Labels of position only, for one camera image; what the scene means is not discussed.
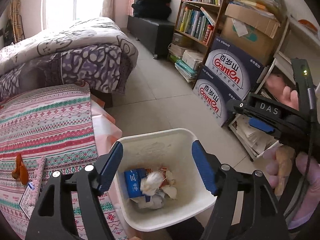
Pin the stack of books on floor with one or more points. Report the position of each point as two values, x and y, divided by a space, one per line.
186 60

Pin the plaid coat on rack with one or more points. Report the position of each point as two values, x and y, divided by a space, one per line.
13 32

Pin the white plastic trash bin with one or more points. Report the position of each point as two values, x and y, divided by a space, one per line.
152 151

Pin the wooden bookshelf with books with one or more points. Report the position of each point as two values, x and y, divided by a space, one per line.
198 21

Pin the torn red paper cup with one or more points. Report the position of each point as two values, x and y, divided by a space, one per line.
168 183

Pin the window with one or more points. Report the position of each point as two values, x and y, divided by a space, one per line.
57 13

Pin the orange peel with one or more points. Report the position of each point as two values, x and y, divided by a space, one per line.
20 172

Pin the black storage bench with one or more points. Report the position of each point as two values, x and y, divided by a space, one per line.
155 35

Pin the striped patterned tablecloth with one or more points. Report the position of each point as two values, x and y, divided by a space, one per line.
60 124

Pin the blue-white paper ball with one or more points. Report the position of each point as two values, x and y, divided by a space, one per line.
154 202

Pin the white tissue ball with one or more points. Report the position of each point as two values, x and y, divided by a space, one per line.
151 183

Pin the pile of black clothes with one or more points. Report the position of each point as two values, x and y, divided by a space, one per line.
154 9

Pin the upper Ganten water carton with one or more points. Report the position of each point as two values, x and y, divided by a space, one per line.
237 69

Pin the blue cardboard box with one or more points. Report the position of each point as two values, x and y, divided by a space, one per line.
133 180

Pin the white paper card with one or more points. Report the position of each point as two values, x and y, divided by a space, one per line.
27 210

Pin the ganten water carton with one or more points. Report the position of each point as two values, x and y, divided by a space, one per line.
214 94
237 69

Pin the pink fuzzy foam puzzle piece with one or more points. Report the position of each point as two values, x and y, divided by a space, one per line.
37 179

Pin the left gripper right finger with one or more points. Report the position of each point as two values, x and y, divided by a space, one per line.
245 207

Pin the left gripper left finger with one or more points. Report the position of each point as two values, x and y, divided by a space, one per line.
53 216

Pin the white wire rack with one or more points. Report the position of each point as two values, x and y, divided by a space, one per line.
281 64

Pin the lower Ganten water carton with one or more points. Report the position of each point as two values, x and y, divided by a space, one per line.
214 94

